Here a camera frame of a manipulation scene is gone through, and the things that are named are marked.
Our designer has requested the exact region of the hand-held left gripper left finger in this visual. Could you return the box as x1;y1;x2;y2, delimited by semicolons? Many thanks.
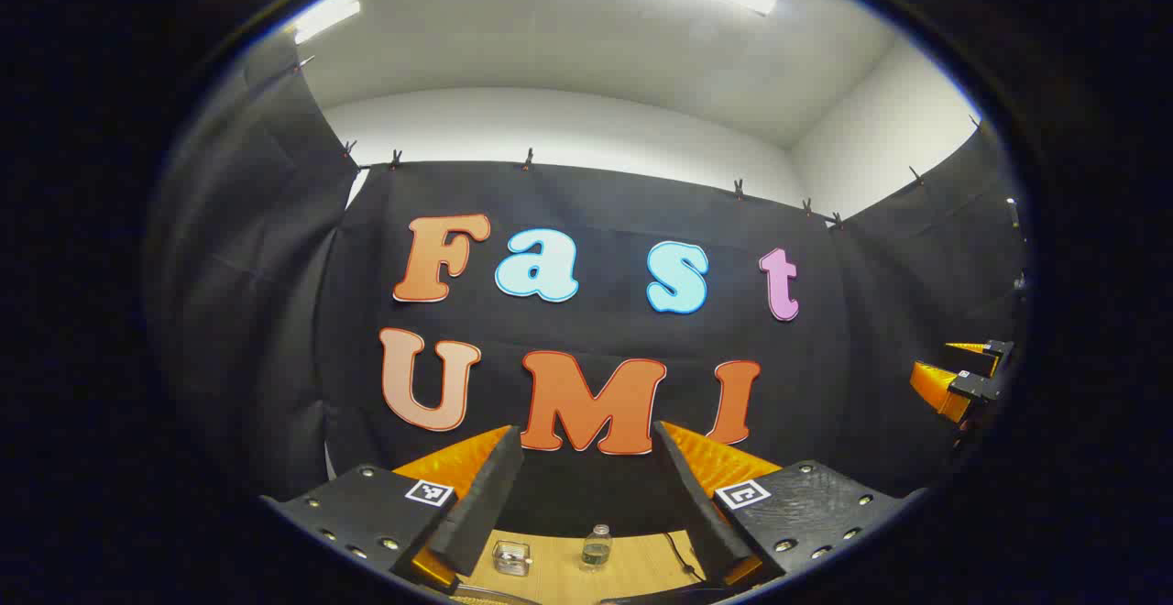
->
261;424;526;592

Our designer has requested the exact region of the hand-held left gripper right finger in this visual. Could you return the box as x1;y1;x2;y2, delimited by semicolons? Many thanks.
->
652;420;926;588

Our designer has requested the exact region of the clear plastic water bottle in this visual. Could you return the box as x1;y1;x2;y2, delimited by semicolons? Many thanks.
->
582;523;613;573

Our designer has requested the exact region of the row of black cloth clips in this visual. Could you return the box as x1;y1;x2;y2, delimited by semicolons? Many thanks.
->
295;55;983;226

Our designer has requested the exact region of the small ceiling light panel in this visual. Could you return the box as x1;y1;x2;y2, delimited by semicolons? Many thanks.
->
291;0;365;45

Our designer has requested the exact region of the black cooktop power cable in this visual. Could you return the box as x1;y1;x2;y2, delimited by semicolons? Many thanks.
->
663;532;708;584

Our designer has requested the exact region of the metal wire basket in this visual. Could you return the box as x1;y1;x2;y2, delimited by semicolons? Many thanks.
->
491;540;535;578

